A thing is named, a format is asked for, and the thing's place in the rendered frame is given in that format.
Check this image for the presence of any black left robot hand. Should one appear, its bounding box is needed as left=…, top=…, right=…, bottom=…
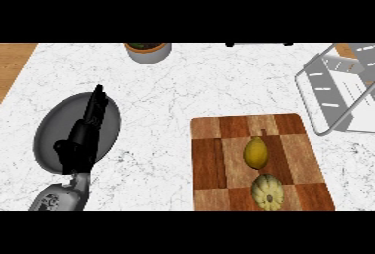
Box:
left=51, top=84, right=110, bottom=176

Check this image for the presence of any checkered wooden cutting board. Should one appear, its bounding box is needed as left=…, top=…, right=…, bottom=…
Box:
left=189, top=113, right=336, bottom=212

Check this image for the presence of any yellow lemon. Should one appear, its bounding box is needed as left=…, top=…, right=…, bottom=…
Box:
left=243, top=135, right=270, bottom=171

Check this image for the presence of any pale ribbed squash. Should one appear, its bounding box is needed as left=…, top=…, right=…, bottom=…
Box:
left=251, top=173, right=285, bottom=212

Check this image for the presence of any grey wire tiered basket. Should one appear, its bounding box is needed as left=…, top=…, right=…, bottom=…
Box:
left=292, top=43, right=375, bottom=137

